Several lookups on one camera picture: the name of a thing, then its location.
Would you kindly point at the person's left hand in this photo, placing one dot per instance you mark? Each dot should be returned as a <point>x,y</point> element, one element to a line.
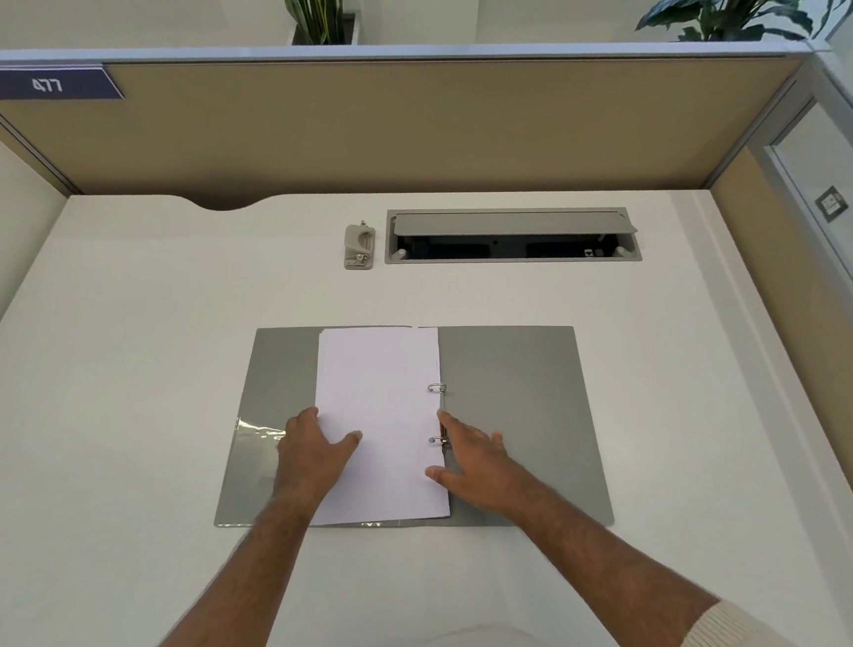
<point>310,466</point>

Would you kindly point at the person's left forearm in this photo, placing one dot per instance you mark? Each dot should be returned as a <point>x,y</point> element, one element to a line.
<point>240,586</point>

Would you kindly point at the grey ring binder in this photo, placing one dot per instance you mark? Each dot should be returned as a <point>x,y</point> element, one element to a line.
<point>526,373</point>

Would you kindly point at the beige side partition panel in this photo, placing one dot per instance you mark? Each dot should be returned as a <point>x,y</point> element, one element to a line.
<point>806,323</point>

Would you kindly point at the dark green leafy plant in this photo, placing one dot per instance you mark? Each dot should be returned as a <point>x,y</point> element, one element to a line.
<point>736,15</point>

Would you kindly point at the white planter box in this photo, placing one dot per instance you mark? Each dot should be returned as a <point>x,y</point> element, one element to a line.
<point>349,30</point>

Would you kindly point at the wide beige partition panel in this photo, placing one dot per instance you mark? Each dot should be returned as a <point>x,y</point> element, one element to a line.
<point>413,132</point>

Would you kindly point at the person's right hand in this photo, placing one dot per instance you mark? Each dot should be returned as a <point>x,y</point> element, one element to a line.
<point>480,473</point>

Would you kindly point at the gray hole punch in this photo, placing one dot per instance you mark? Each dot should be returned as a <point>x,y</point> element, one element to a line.
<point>360,248</point>

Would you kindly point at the blue number sign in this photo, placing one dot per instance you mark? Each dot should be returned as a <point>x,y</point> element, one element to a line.
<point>45,85</point>

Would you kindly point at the white printed paper sheet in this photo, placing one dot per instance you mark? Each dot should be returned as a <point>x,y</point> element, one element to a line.
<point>377,375</point>

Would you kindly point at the small square wall plate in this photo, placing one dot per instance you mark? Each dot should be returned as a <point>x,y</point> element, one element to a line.
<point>831,202</point>

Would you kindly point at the person's right forearm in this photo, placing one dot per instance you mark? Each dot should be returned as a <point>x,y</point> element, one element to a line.
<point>612,582</point>

